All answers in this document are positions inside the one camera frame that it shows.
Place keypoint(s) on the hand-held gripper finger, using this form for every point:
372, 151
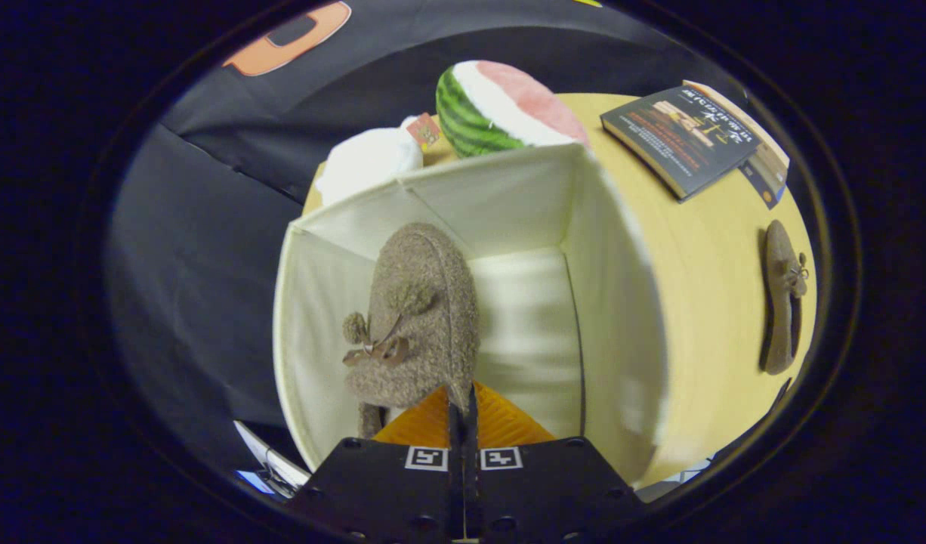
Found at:
472, 468
455, 468

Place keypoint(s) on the brown fuzzy shoe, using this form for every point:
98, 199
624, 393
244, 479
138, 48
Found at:
425, 302
780, 302

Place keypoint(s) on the cream fabric storage box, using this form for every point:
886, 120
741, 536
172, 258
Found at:
523, 196

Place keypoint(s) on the blue cover book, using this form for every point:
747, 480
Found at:
765, 189

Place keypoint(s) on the black cover book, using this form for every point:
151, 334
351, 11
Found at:
682, 136

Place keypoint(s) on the white plush toy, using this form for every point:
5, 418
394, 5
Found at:
365, 162

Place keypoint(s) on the watermelon slice plush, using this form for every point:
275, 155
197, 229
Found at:
493, 106

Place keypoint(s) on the white sheet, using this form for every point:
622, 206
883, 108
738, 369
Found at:
270, 453

